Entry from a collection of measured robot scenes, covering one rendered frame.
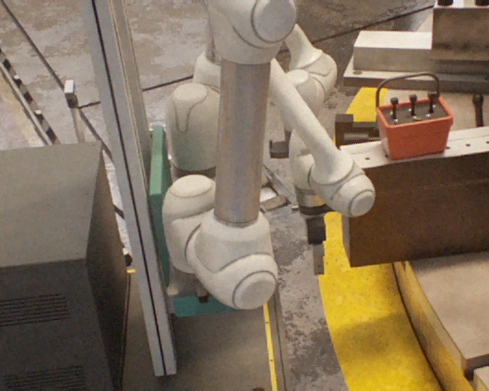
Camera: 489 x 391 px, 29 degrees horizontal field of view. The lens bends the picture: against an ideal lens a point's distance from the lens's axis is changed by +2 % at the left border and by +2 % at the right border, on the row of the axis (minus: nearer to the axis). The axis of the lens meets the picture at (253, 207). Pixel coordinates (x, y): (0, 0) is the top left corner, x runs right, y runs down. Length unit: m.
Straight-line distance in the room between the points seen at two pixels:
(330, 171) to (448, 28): 1.80
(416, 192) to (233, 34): 1.22
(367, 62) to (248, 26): 2.30
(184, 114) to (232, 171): 0.66
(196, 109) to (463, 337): 0.99
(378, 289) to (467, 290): 0.55
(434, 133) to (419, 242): 0.39
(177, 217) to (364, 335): 1.21
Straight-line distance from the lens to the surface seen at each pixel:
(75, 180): 2.58
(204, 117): 2.57
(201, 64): 2.73
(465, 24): 3.82
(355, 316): 3.28
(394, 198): 2.86
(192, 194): 2.16
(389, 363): 3.11
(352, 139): 3.58
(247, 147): 1.91
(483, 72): 3.99
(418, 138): 2.78
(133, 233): 2.36
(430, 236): 2.98
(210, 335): 2.77
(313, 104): 2.50
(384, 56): 4.01
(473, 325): 2.80
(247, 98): 1.86
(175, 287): 2.29
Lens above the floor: 2.18
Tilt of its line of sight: 35 degrees down
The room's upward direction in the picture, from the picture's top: 6 degrees counter-clockwise
